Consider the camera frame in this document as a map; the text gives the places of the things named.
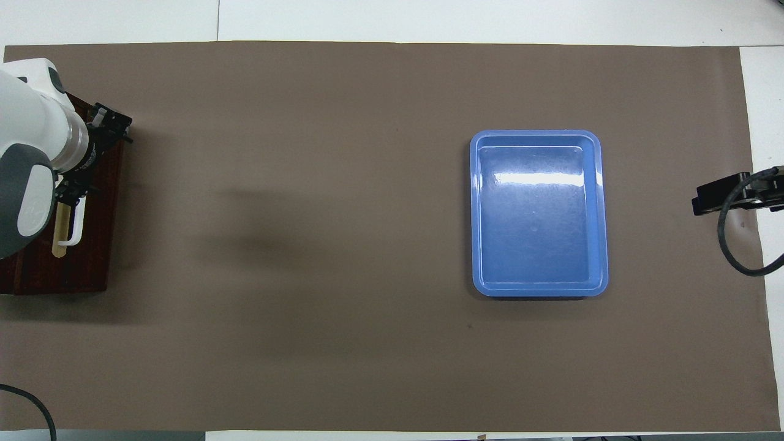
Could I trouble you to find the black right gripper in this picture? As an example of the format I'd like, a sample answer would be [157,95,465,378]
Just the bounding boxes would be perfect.
[692,174,784,216]

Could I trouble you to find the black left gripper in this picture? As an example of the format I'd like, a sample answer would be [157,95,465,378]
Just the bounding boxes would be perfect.
[54,103,134,209]

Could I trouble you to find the white drawer handle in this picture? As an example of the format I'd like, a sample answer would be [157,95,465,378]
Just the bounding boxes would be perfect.
[58,196,86,247]

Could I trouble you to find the dark wooden drawer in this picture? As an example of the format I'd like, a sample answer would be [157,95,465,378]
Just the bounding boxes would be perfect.
[37,98,118,292]

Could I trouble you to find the dark wooden drawer cabinet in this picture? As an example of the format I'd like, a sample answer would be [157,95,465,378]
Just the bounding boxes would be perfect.
[0,92,125,296]

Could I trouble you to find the blue plastic tray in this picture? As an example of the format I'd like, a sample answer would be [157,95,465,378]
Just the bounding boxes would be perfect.
[470,129,609,298]

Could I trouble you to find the brown paper table mat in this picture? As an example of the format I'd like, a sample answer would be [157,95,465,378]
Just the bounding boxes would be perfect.
[0,40,782,432]

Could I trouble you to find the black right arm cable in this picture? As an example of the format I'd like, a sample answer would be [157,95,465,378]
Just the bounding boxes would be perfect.
[718,165,784,277]

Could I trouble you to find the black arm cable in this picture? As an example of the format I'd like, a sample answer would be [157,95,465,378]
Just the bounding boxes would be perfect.
[0,384,58,441]
[718,165,784,277]

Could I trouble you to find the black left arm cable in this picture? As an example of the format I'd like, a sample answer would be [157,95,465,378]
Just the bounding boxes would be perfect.
[0,384,58,441]

